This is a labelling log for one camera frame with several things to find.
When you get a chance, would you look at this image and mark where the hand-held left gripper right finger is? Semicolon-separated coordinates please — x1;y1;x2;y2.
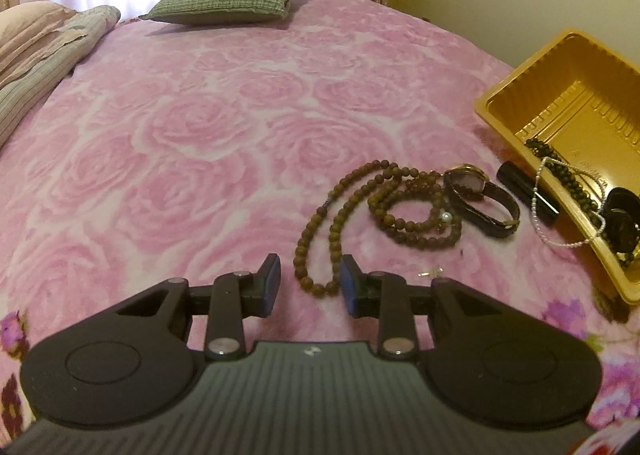
341;254;507;362

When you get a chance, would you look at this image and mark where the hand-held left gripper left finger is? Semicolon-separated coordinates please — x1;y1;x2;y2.
112;253;282;362

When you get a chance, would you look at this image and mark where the brown bead necklace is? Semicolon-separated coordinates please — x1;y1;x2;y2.
294;159;465;299

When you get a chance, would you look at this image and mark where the dark strap wristwatch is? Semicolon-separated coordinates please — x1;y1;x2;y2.
442;163;522;239

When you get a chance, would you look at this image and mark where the black tube case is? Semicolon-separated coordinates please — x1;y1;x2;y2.
496;160;562;226

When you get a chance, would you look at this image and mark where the white pearl necklace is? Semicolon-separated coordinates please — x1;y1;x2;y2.
530;156;610;249

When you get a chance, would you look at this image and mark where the dark bead necklace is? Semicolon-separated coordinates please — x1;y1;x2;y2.
524;137;607;226

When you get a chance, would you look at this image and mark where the yellow plastic tray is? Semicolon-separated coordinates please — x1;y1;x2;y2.
473;28;640;306

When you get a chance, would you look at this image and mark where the black round bangle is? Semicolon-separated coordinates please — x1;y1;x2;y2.
601;187;640;267

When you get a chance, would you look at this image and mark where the pink floral blanket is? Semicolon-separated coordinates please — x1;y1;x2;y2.
0;0;640;455

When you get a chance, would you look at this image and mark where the striped folded quilt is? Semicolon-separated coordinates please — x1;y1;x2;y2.
0;5;122;148

